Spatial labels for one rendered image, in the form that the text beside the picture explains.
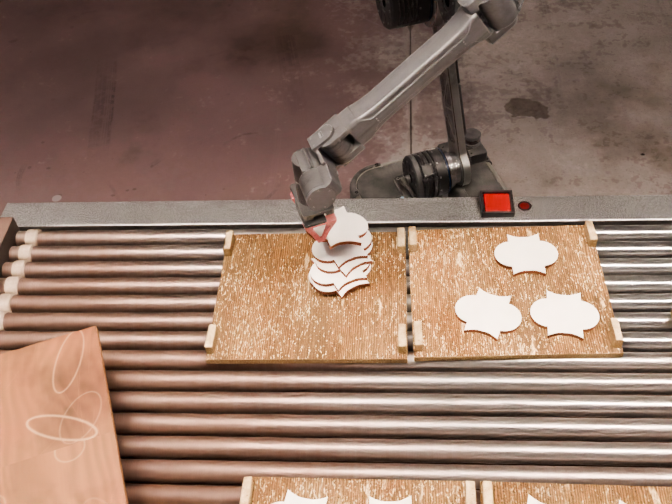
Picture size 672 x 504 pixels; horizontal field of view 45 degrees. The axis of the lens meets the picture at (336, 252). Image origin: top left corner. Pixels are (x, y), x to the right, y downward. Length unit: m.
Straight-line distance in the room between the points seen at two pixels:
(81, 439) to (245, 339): 0.39
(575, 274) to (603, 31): 2.59
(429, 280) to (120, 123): 2.39
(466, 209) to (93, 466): 1.01
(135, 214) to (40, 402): 0.62
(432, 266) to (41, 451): 0.87
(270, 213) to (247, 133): 1.72
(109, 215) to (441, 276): 0.83
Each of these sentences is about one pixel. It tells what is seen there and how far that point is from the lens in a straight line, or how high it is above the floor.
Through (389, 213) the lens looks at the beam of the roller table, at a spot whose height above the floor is 0.92.
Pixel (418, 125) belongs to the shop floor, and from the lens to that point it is 3.60.
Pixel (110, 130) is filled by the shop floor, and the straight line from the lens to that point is 3.85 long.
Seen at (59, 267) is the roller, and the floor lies 0.92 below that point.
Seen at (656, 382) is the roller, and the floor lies 0.92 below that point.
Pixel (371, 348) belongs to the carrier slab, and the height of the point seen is 0.94.
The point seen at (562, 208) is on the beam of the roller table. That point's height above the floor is 0.92.
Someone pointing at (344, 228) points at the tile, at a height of 1.05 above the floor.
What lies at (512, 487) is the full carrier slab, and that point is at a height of 0.94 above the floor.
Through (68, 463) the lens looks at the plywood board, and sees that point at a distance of 1.50.
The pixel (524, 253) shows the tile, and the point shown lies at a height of 0.95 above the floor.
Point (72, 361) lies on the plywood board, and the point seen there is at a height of 1.04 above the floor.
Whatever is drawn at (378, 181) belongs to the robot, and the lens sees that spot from 2.98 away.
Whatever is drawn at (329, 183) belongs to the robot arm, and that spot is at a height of 1.27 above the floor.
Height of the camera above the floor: 2.28
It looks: 48 degrees down
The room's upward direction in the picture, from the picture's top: 6 degrees counter-clockwise
